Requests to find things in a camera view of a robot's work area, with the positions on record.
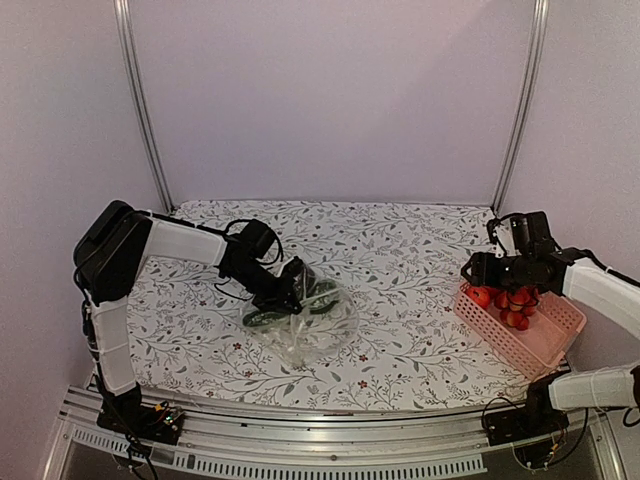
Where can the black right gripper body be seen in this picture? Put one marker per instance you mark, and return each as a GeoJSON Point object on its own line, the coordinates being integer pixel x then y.
{"type": "Point", "coordinates": [514, 277]}

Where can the aluminium frame post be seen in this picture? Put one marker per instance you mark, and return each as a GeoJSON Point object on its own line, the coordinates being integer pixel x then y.
{"type": "Point", "coordinates": [133, 71]}
{"type": "Point", "coordinates": [525, 100]}

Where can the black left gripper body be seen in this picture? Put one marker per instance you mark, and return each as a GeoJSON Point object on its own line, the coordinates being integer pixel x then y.
{"type": "Point", "coordinates": [271, 296]}

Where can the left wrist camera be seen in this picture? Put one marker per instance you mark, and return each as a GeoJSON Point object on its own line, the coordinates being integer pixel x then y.
{"type": "Point", "coordinates": [302, 274]}

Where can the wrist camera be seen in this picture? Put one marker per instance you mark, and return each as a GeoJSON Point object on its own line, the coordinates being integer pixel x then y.
{"type": "Point", "coordinates": [521, 234]}
{"type": "Point", "coordinates": [302, 274]}

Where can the pink perforated plastic basket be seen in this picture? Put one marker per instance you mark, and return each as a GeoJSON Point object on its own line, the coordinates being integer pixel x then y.
{"type": "Point", "coordinates": [534, 340]}

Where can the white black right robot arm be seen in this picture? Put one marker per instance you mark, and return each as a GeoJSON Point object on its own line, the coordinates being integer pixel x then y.
{"type": "Point", "coordinates": [581, 278]}

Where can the green fake leafy vegetable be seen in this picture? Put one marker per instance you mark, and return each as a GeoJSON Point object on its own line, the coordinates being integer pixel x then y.
{"type": "Point", "coordinates": [321, 298]}

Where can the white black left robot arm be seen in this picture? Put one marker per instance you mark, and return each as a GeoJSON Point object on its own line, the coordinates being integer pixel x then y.
{"type": "Point", "coordinates": [129, 255]}

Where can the aluminium front rail base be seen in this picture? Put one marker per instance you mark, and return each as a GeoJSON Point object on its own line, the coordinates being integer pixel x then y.
{"type": "Point", "coordinates": [229, 440]}

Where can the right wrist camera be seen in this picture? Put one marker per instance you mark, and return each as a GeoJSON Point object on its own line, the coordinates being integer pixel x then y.
{"type": "Point", "coordinates": [521, 234]}

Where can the aluminium frame post right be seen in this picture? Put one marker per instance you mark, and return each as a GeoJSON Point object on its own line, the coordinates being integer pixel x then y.
{"type": "Point", "coordinates": [525, 100]}

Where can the clear polka dot zip bag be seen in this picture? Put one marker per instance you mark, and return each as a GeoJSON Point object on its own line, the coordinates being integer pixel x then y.
{"type": "Point", "coordinates": [304, 339]}

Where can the aluminium frame post left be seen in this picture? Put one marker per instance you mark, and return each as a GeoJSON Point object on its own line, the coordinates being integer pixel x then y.
{"type": "Point", "coordinates": [133, 71]}

